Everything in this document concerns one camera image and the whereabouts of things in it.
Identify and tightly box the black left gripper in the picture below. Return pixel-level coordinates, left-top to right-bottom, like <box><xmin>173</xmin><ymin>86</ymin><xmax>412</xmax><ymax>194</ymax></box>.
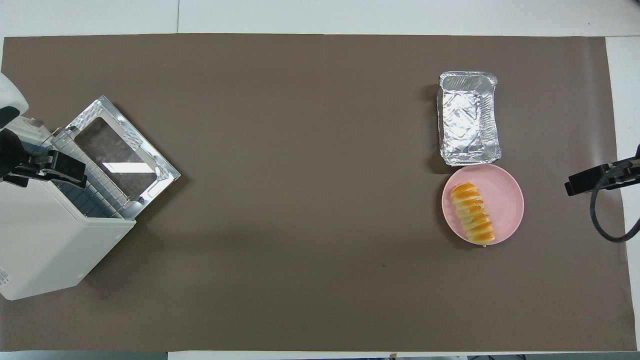
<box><xmin>0</xmin><ymin>129</ymin><xmax>89</xmax><ymax>190</ymax></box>

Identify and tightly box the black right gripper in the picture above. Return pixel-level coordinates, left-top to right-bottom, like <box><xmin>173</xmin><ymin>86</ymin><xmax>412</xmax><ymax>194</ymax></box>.
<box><xmin>564</xmin><ymin>144</ymin><xmax>640</xmax><ymax>197</ymax></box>

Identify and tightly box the striped orange bread loaf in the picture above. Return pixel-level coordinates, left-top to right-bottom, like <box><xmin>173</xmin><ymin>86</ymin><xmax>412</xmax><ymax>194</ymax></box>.
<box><xmin>450</xmin><ymin>182</ymin><xmax>496</xmax><ymax>248</ymax></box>

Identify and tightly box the aluminium foil tray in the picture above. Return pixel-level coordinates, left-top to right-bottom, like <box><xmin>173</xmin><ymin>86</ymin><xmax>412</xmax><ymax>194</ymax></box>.
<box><xmin>436</xmin><ymin>71</ymin><xmax>502</xmax><ymax>167</ymax></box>

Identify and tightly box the glass oven door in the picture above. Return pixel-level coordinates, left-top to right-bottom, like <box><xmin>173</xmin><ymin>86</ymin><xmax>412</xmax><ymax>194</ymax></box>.
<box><xmin>65</xmin><ymin>95</ymin><xmax>181</xmax><ymax>220</ymax></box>

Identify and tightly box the cream toaster oven body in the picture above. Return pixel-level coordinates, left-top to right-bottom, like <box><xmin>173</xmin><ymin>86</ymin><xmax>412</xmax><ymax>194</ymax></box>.
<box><xmin>0</xmin><ymin>117</ymin><xmax>137</xmax><ymax>301</ymax></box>

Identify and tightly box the pink round plate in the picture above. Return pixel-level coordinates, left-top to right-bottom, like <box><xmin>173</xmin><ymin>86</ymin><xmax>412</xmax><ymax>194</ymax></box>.
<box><xmin>441</xmin><ymin>164</ymin><xmax>525</xmax><ymax>246</ymax></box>

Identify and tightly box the brown table mat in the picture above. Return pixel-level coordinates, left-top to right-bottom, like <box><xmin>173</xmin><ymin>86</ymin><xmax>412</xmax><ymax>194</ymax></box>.
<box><xmin>0</xmin><ymin>33</ymin><xmax>638</xmax><ymax>352</ymax></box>

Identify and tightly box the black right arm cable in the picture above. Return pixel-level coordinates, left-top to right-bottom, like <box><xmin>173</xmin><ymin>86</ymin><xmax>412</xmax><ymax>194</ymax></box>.
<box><xmin>589</xmin><ymin>172</ymin><xmax>640</xmax><ymax>244</ymax></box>

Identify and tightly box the oven wire rack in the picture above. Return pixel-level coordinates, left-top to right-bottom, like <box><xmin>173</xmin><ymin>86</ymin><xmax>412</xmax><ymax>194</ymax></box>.
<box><xmin>50</xmin><ymin>127</ymin><xmax>126</xmax><ymax>219</ymax></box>

